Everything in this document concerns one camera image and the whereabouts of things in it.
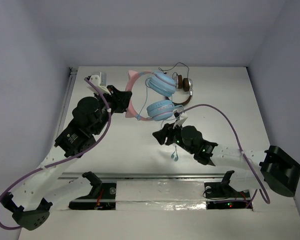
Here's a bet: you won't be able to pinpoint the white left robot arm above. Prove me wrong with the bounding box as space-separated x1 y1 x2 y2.
0 84 132 231

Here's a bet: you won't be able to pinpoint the aluminium rail left edge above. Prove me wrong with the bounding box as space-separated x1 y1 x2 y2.
40 67 78 171

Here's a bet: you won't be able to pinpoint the aluminium rail front edge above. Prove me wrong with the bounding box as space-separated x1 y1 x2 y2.
58 172 228 180

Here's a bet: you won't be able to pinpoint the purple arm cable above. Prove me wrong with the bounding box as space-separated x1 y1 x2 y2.
176 103 270 205
0 77 113 230

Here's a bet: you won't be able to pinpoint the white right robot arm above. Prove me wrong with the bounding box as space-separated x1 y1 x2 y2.
152 123 300 198

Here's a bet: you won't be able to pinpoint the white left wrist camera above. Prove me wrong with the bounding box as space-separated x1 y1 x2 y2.
88 71 109 94

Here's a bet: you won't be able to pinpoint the light blue wired earphones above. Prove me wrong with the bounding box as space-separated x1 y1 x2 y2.
137 74 185 162

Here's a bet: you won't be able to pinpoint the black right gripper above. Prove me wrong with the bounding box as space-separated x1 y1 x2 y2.
153 120 195 155

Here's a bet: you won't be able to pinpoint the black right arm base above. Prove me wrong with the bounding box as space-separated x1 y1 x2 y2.
202 170 253 210

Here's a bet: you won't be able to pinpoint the brown silver headphones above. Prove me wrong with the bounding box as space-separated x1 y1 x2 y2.
172 74 193 106

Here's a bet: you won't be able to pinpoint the pink blue cat-ear headphones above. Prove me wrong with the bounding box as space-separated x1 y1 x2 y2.
125 70 177 122

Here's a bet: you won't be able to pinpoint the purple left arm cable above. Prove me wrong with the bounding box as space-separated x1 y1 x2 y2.
0 77 113 230

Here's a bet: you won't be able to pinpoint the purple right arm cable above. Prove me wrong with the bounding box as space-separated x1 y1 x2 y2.
176 103 270 205

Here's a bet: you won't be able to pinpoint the aluminium rail edge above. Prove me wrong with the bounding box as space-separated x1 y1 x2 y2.
58 172 228 180
40 67 78 171

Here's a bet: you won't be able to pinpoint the clear tape strip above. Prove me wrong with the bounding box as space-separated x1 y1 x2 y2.
115 180 206 211

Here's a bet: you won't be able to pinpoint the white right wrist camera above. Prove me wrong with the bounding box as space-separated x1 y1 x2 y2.
173 108 188 128

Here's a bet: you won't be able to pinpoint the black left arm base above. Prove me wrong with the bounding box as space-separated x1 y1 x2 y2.
69 172 117 211

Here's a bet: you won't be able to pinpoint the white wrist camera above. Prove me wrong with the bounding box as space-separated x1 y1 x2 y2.
88 71 109 94
173 108 188 128

